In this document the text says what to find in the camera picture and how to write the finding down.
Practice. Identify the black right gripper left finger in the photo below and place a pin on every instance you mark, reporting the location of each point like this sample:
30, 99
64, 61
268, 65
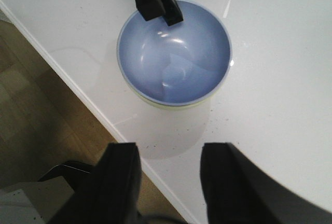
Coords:
110, 193

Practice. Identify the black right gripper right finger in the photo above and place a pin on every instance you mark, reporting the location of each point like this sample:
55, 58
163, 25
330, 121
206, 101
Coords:
237, 191

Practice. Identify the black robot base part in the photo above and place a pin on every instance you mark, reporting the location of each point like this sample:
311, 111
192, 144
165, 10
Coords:
80, 176

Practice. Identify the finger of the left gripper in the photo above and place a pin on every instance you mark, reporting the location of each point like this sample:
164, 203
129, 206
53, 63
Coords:
173, 14

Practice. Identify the light green bowl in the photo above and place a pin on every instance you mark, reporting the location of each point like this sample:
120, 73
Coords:
178, 85

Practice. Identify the blue bowl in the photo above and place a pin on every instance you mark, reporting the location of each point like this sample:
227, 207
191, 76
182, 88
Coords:
200, 38

